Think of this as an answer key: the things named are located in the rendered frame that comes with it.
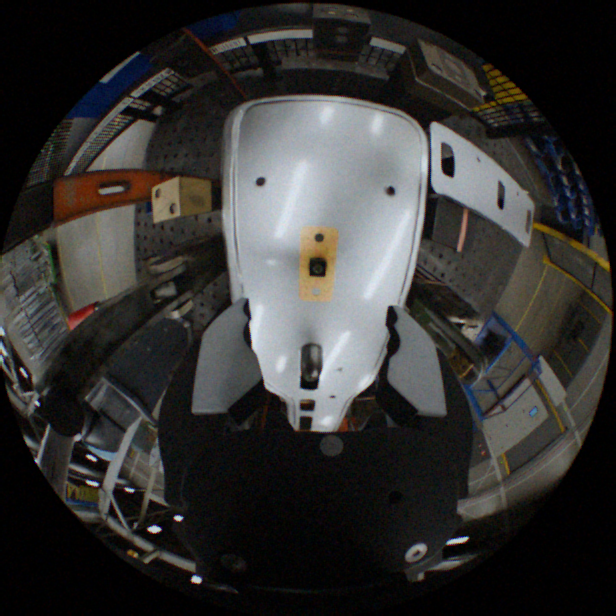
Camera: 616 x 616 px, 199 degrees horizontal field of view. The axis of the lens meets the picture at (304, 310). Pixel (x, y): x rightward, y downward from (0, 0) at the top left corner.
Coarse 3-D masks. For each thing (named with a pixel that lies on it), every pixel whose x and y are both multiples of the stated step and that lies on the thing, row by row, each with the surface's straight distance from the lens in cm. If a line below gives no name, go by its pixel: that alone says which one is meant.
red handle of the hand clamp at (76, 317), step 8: (168, 280) 18; (160, 288) 18; (168, 288) 18; (176, 288) 18; (152, 296) 19; (160, 296) 18; (168, 296) 18; (96, 304) 23; (72, 312) 26; (80, 312) 24; (88, 312) 23; (72, 320) 25; (80, 320) 24; (72, 328) 25
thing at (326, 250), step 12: (312, 228) 18; (324, 228) 18; (300, 240) 18; (312, 240) 18; (324, 240) 18; (336, 240) 18; (300, 252) 19; (312, 252) 18; (324, 252) 19; (336, 252) 19; (300, 264) 19; (312, 264) 18; (324, 264) 18; (300, 276) 19; (312, 276) 18; (324, 276) 18; (300, 288) 20; (312, 288) 20; (324, 288) 20; (312, 300) 20; (324, 300) 20
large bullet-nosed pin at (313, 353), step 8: (312, 344) 25; (304, 352) 24; (312, 352) 24; (320, 352) 24; (304, 360) 23; (312, 360) 23; (320, 360) 23; (304, 368) 22; (312, 368) 22; (320, 368) 23; (304, 376) 23; (312, 376) 22
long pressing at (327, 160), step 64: (256, 128) 22; (320, 128) 21; (384, 128) 22; (256, 192) 19; (320, 192) 18; (384, 192) 20; (256, 256) 20; (384, 256) 20; (256, 320) 24; (320, 320) 22; (384, 320) 24; (320, 384) 32
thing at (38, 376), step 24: (144, 288) 16; (96, 312) 16; (120, 312) 16; (144, 312) 17; (168, 312) 18; (72, 336) 15; (96, 336) 16; (120, 336) 16; (48, 360) 16; (72, 360) 16; (96, 360) 16; (48, 384) 16; (72, 384) 16; (96, 384) 16; (48, 408) 13; (72, 408) 13; (72, 432) 14
